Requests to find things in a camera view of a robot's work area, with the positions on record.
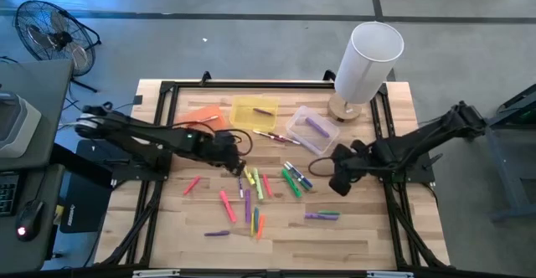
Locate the light green highlighter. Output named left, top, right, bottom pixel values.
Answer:
left=251, top=167, right=265, bottom=202

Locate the yellow translucent plastic bin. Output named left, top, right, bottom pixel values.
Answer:
left=229, top=95, right=281, bottom=132

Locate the purple highlighter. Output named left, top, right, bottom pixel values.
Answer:
left=244, top=188, right=253, bottom=224
left=304, top=116, right=331, bottom=139
left=303, top=213, right=340, bottom=222

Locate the short orange marker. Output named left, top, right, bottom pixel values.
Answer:
left=255, top=214, right=267, bottom=241

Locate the orange translucent plastic bin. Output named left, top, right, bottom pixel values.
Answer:
left=174, top=104, right=230, bottom=135

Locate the green-capped white marker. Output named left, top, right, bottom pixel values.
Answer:
left=283, top=163, right=311, bottom=192

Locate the black computer case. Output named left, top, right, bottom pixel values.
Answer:
left=59, top=139, right=113, bottom=234

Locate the silver metal bracket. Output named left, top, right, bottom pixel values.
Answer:
left=131, top=269, right=181, bottom=278
left=366, top=270, right=415, bottom=278

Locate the white grey desktop device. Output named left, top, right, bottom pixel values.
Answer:
left=0, top=90, right=42, bottom=159

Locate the white cylindrical table lamp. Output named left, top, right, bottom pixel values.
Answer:
left=327, top=21, right=405, bottom=123

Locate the blue-grey metal cart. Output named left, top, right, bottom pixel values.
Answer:
left=461, top=83, right=536, bottom=224

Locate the dark green highlighter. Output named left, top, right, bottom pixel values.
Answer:
left=281, top=167, right=303, bottom=199

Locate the black computer mouse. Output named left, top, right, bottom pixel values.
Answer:
left=15, top=199, right=45, bottom=243

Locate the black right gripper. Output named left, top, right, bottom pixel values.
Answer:
left=329, top=140, right=378, bottom=198

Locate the pink highlighter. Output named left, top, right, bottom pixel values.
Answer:
left=219, top=190, right=239, bottom=224

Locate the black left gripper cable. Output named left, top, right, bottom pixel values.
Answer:
left=225, top=127, right=254, bottom=157

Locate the blue-capped white marker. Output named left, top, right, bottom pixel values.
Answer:
left=286, top=161, right=314, bottom=188

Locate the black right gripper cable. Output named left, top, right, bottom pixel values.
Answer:
left=308, top=157, right=336, bottom=178

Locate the short pink marker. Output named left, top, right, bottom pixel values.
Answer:
left=261, top=173, right=275, bottom=198

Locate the clear plastic bin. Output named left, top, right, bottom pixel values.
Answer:
left=285, top=105, right=341, bottom=157

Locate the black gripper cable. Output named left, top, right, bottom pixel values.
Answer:
left=308, top=157, right=336, bottom=178
left=225, top=127, right=254, bottom=157

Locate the dark grey desk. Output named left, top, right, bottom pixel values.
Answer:
left=0, top=163, right=66, bottom=275

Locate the brown-red thin marker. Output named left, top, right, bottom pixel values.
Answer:
left=267, top=131, right=302, bottom=146

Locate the black keyboard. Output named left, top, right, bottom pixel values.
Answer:
left=0, top=172, right=21, bottom=218

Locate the black aluminium table frame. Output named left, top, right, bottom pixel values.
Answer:
left=94, top=70, right=451, bottom=270

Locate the short red marker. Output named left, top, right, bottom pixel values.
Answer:
left=182, top=175, right=203, bottom=197

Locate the black floor fan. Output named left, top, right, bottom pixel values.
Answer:
left=13, top=0, right=103, bottom=94

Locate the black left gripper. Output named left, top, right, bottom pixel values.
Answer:
left=196, top=131, right=248, bottom=177

